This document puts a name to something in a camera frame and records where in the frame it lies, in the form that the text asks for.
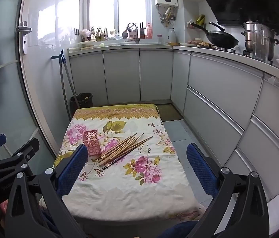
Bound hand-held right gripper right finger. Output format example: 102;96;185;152
186;143;270;238

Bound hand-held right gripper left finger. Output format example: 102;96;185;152
5;144;88;238

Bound pink lattice utensil holder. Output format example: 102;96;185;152
82;128;103;157

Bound pile of wooden chopsticks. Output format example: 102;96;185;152
91;132;153;171

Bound frosted glass door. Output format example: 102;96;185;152
0;0;63;204

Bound floral tablecloth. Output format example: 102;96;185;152
53;103;205;222

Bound dark floor mat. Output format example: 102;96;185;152
157;104;185;122

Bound black trash bin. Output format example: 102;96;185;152
70;92;93;116

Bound white kitchen base cabinets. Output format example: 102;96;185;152
68;45;279;228

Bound white basin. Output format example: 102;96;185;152
78;41;95;49

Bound food plates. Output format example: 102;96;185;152
189;38;214;48

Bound black wok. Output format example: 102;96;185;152
190;22;239;49

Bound clear glass pitcher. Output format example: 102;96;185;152
252;23;270;62

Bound stainless steel pot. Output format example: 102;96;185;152
241;21;279;60

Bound kitchen window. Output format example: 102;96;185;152
84;0;155;39

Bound black range hood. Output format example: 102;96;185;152
192;0;279;34

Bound blue wall clip holder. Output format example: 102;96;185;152
50;50;67;63

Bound silver door handle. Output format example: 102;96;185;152
16;21;32;54

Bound basket with handle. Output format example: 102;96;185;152
126;23;138;39

